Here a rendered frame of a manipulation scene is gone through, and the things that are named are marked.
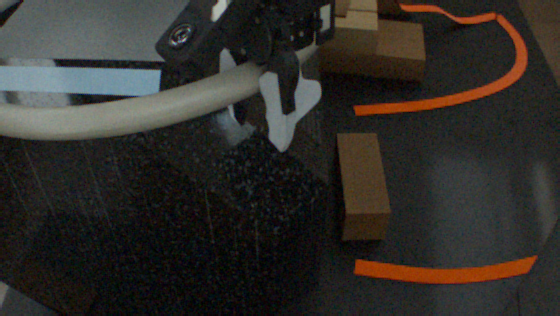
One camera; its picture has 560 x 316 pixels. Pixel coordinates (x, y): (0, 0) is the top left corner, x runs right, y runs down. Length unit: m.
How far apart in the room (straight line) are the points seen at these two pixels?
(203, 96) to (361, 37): 1.56
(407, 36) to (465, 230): 0.82
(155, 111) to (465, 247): 1.28
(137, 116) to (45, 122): 0.08
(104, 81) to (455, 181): 1.22
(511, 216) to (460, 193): 0.17
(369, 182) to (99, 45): 0.92
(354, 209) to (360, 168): 0.15
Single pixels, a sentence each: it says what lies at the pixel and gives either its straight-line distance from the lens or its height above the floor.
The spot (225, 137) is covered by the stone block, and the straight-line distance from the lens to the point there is 0.87.
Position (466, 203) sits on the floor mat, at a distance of 1.76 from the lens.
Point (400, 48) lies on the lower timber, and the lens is 2.11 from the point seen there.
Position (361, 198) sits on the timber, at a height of 0.14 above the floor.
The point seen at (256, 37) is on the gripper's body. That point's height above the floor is 1.03.
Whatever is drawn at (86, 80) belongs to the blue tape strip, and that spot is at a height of 0.80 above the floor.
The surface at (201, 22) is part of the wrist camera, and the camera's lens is 0.45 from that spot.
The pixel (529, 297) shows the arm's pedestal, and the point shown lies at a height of 0.48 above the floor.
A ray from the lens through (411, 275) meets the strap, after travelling 1.56.
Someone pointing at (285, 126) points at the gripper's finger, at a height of 0.95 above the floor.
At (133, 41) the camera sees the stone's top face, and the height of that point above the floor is 0.82.
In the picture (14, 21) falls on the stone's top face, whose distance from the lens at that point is 1.04.
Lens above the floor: 1.31
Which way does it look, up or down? 46 degrees down
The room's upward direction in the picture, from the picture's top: straight up
